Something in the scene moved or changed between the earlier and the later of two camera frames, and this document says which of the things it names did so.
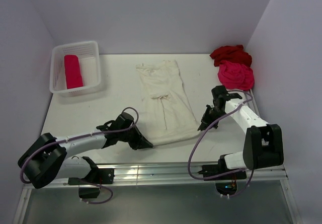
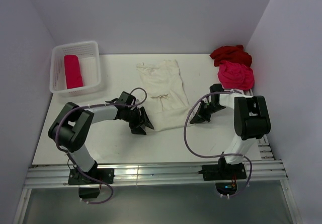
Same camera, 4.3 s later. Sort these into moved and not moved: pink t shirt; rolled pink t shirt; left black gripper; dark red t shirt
Moved: left black gripper
Not moved: dark red t shirt; pink t shirt; rolled pink t shirt
